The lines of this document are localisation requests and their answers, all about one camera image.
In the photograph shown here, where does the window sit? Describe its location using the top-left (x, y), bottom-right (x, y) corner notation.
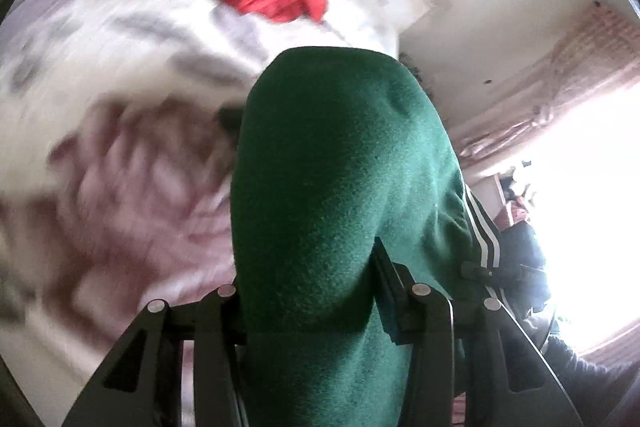
top-left (470, 72), bottom-right (640, 358)

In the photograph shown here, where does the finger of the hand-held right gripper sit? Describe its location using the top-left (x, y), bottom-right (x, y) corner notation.
top-left (460, 259), bottom-right (503, 282)

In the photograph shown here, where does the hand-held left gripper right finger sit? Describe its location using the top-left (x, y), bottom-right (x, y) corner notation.
top-left (372, 237), bottom-right (583, 427)

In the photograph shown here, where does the lavender floral blanket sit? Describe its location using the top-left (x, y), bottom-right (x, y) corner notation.
top-left (0, 0), bottom-right (281, 408)

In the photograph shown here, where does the person's right forearm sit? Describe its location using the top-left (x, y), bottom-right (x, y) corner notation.
top-left (542, 334), bottom-right (640, 427)

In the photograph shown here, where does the white pillow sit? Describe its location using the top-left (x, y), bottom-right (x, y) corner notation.
top-left (320, 0), bottom-right (401, 52)

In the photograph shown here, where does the maroon garment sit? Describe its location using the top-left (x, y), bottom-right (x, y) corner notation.
top-left (492, 194), bottom-right (531, 228)

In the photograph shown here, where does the dark small clutter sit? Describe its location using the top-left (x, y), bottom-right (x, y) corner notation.
top-left (400, 49), bottom-right (426, 82)

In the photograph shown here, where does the pink floral curtain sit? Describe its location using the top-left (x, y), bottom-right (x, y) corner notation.
top-left (450, 4), bottom-right (640, 168)

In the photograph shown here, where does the green varsity jacket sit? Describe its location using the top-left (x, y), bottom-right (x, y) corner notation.
top-left (230, 47), bottom-right (501, 427)

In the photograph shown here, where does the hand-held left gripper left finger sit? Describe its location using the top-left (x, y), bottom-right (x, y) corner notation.
top-left (62, 284), bottom-right (248, 427)

